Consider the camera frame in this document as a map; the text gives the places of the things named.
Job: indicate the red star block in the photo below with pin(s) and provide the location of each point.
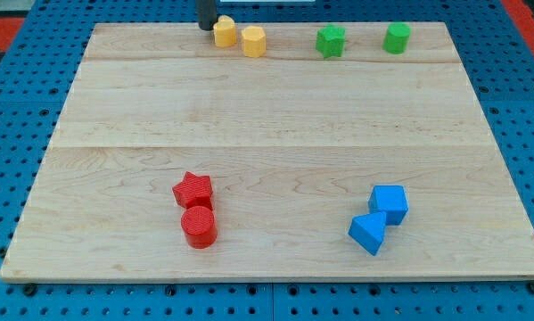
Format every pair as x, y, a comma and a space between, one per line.
194, 191

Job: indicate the blue cube block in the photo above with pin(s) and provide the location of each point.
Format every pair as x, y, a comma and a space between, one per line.
390, 199

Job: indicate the yellow heart block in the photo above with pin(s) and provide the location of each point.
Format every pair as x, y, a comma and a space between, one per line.
224, 31

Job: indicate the yellow hexagon block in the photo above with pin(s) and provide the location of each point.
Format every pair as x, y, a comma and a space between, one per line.
254, 42

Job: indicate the green star block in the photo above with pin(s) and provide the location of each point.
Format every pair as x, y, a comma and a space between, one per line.
330, 41

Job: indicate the wooden board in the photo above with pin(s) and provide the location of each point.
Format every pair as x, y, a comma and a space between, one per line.
293, 144

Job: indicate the blue triangle block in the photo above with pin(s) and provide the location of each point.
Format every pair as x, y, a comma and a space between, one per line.
368, 231

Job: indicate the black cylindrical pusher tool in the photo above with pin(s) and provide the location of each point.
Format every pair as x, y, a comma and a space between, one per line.
207, 14

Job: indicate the green cylinder block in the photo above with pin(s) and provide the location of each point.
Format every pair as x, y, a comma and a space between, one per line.
396, 38

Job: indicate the red cylinder block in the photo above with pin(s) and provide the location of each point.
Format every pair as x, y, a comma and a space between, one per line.
199, 226

